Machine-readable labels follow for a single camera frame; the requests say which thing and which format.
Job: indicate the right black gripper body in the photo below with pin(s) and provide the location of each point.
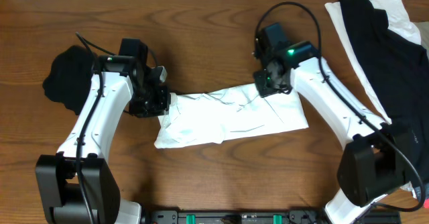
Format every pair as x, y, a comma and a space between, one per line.
266, 85

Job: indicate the red object at edge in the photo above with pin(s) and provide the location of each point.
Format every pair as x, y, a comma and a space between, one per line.
426, 204

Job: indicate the white t-shirt in pile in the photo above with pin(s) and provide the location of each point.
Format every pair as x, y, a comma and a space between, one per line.
334, 10

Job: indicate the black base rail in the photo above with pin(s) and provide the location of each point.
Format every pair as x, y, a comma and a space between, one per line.
297, 216

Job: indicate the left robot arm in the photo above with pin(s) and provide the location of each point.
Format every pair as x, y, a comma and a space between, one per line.
76, 184

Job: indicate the white robot print t-shirt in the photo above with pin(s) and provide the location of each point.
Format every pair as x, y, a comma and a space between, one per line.
233, 113

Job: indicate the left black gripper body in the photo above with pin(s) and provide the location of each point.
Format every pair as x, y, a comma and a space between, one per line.
149, 101

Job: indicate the folded black garment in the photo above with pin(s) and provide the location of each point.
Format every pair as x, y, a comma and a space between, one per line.
69, 79

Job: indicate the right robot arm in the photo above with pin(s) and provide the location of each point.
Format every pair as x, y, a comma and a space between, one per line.
374, 161

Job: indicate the black t-shirt in pile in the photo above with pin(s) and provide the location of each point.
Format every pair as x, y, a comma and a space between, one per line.
397, 70

